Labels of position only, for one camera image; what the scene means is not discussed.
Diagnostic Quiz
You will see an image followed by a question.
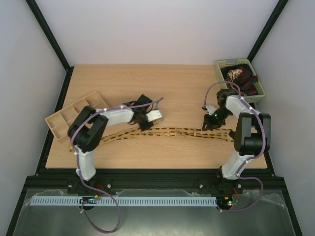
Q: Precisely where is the yellow beetle print tie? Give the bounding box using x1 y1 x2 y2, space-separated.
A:
68 126 236 153

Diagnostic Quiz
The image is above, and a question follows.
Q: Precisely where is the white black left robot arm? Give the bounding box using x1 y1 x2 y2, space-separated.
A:
67 95 160 181

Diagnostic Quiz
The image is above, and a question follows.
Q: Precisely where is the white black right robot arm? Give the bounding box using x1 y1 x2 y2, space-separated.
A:
202 89 271 193

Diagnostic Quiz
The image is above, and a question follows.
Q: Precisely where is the floral patterned tie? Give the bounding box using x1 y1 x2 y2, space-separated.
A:
226 69 243 83

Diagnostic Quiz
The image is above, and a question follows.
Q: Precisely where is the green perforated plastic basket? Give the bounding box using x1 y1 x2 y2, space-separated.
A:
216 59 265 103

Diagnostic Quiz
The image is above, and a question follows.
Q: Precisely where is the wooden compartment tray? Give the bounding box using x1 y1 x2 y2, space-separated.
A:
45 91 109 143

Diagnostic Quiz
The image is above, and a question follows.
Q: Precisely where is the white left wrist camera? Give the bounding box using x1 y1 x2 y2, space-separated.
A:
146 110 163 122

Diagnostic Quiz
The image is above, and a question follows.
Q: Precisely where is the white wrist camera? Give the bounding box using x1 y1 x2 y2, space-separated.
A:
202 105 217 115
146 110 163 122

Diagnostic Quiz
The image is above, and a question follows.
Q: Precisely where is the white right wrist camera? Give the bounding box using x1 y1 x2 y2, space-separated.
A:
202 105 217 115

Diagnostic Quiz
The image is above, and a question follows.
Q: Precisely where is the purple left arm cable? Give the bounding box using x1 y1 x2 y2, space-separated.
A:
70 97 164 233

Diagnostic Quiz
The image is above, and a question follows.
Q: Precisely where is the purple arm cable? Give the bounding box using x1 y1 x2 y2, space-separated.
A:
70 97 164 233
201 81 268 213

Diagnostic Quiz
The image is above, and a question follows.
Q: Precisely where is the black aluminium frame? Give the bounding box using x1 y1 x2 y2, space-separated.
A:
6 0 302 236

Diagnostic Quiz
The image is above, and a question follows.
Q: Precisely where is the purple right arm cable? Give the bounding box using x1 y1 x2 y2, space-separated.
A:
201 81 268 213

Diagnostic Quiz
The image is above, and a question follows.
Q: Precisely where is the light blue slotted cable duct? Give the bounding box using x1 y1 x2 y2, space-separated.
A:
30 196 217 207

